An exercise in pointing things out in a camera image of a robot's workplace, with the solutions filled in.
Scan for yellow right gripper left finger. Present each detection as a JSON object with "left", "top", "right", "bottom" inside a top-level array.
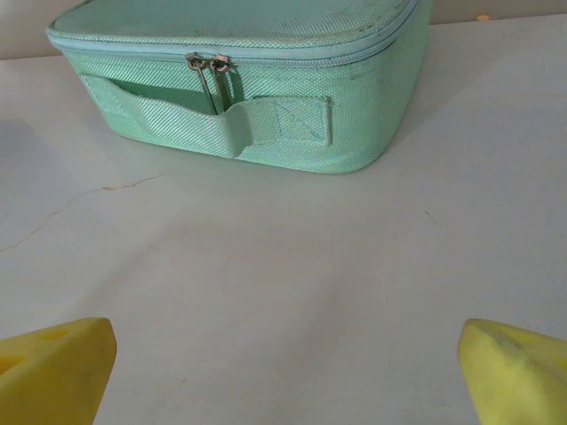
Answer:
[{"left": 0, "top": 316, "right": 119, "bottom": 425}]

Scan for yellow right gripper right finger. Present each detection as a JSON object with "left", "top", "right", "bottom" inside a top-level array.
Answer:
[{"left": 457, "top": 318, "right": 567, "bottom": 425}]

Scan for mint green zipper case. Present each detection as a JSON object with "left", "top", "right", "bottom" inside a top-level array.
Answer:
[{"left": 46, "top": 0, "right": 430, "bottom": 176}]

